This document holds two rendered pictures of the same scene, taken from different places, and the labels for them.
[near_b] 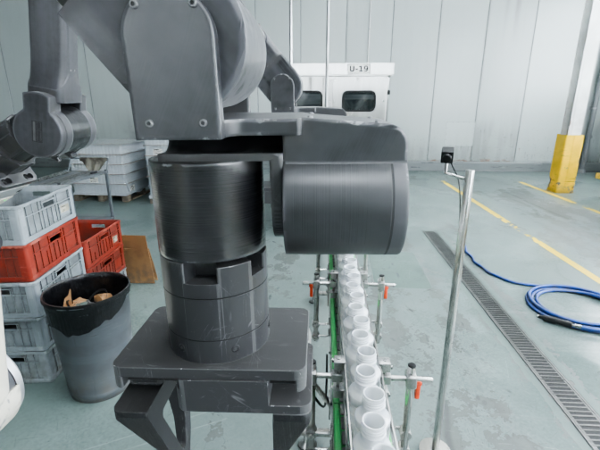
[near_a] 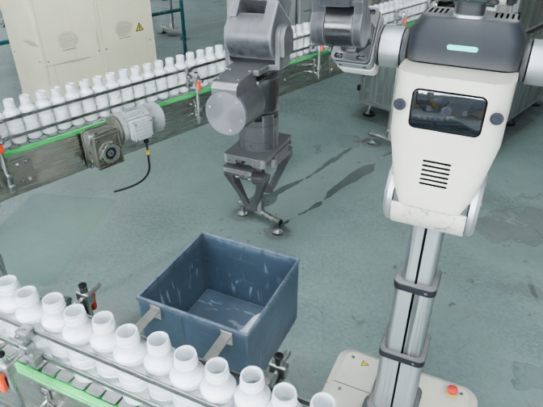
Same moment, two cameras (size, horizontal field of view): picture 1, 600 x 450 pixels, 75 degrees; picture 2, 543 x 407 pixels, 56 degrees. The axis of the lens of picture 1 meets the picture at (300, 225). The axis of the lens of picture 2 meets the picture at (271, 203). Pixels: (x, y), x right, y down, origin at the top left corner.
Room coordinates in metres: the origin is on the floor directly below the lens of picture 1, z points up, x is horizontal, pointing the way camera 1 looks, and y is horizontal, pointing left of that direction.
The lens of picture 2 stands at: (0.47, -0.59, 1.81)
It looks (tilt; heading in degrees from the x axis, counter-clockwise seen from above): 32 degrees down; 112
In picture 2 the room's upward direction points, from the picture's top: straight up
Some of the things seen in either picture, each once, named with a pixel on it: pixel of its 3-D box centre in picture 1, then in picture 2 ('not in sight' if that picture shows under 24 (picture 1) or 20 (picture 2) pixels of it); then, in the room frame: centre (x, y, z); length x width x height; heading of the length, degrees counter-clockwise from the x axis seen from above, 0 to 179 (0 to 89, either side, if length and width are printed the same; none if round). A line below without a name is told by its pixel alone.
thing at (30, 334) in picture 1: (37, 310); not in sight; (2.31, 1.73, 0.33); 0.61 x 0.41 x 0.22; 3
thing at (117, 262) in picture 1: (85, 268); not in sight; (3.02, 1.79, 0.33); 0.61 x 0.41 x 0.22; 179
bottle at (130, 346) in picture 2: not in sight; (133, 363); (0.01, -0.09, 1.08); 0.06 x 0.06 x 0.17
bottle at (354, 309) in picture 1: (354, 336); not in sight; (0.84, -0.13, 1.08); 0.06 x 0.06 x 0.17
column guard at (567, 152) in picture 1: (564, 163); not in sight; (7.66, -5.16, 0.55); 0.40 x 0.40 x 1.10; 87
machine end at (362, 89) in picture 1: (330, 147); not in sight; (5.69, -0.43, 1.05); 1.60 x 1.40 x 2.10; 177
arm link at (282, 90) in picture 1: (310, 113); not in sight; (0.65, -0.02, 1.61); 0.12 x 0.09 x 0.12; 88
